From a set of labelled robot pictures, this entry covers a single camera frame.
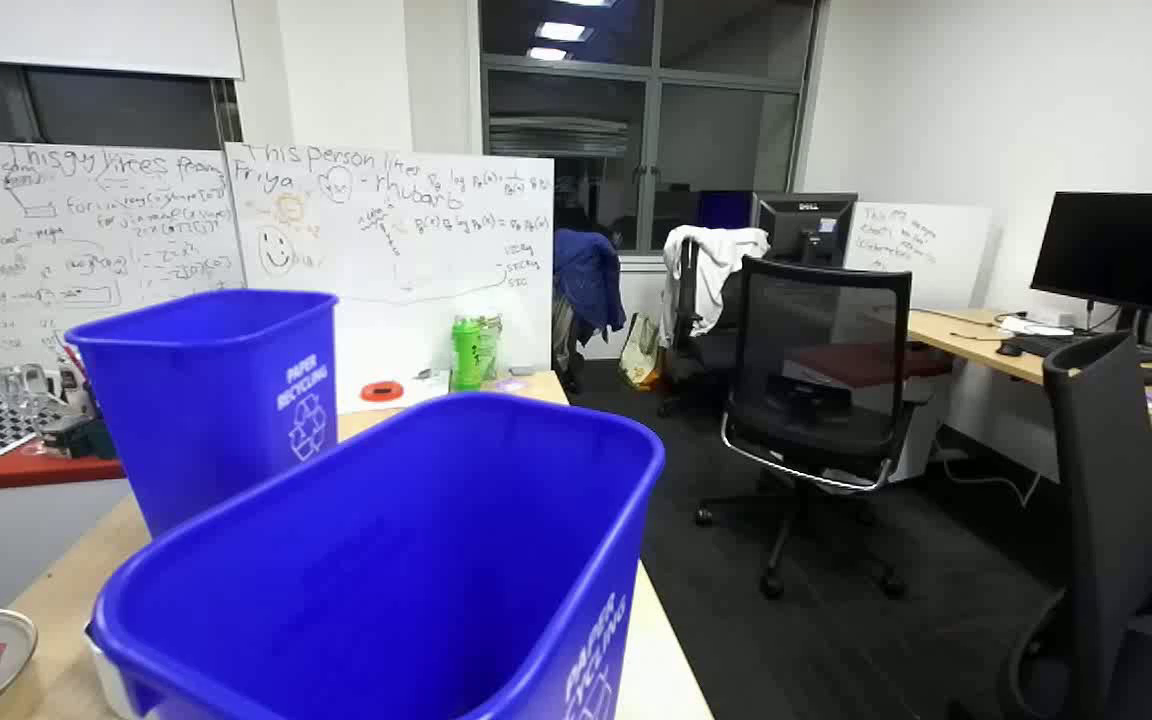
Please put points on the white yellow shopping bag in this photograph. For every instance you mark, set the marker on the white yellow shopping bag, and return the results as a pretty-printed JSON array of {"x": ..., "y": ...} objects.
[{"x": 642, "y": 356}]

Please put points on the blue jacket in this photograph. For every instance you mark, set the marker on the blue jacket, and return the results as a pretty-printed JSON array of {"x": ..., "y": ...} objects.
[{"x": 586, "y": 281}]

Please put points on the green plastic bottle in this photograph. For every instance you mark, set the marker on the green plastic bottle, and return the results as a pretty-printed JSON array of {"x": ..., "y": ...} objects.
[{"x": 472, "y": 352}]

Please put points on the black chair under jacket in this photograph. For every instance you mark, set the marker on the black chair under jacket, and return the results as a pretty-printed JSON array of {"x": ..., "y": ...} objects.
[{"x": 700, "y": 356}]

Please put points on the white jacket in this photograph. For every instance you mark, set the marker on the white jacket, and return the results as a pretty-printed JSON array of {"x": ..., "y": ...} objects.
[{"x": 719, "y": 264}]

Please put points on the red tape roll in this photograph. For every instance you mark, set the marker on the red tape roll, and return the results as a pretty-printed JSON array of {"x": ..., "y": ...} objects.
[{"x": 364, "y": 391}]

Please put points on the whiteboard with smiley drawing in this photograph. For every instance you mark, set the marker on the whiteboard with smiley drawing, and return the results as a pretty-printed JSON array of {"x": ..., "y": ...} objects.
[{"x": 402, "y": 226}]

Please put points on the black mesh office chair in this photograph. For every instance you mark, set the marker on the black mesh office chair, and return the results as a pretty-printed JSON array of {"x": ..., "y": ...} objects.
[{"x": 816, "y": 344}]

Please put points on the large dark window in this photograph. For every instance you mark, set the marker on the large dark window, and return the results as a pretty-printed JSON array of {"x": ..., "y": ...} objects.
[{"x": 576, "y": 123}]

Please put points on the small black computer monitor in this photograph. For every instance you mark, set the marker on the small black computer monitor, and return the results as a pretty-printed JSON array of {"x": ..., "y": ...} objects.
[{"x": 803, "y": 226}]

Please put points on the blue paper recycling bin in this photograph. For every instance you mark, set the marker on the blue paper recycling bin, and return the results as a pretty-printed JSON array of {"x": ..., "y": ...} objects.
[
  {"x": 200, "y": 412},
  {"x": 377, "y": 584}
]

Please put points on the small white whiteboard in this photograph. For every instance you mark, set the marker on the small white whiteboard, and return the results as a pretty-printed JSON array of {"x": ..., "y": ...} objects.
[{"x": 930, "y": 247}]

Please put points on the wooden office desk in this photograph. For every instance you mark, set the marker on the wooden office desk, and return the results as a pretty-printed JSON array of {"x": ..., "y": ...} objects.
[{"x": 961, "y": 335}]

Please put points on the black keyboard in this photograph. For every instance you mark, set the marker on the black keyboard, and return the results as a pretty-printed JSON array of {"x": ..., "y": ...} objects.
[{"x": 1033, "y": 344}]

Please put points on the whiteboard with dense handwriting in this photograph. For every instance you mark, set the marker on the whiteboard with dense handwriting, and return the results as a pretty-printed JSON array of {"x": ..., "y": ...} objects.
[{"x": 69, "y": 226}]

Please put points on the black solid-back office chair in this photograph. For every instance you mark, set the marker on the black solid-back office chair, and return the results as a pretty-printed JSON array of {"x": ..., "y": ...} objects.
[{"x": 1100, "y": 506}]

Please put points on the large black computer monitor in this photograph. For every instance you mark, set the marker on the large black computer monitor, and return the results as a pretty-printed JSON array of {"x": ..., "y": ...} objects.
[{"x": 1122, "y": 253}]

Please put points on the red shelf board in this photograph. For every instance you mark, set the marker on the red shelf board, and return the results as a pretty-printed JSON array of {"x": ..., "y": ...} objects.
[{"x": 16, "y": 469}]

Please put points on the white roller blind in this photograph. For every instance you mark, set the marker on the white roller blind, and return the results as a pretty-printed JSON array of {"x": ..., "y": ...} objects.
[{"x": 80, "y": 35}]

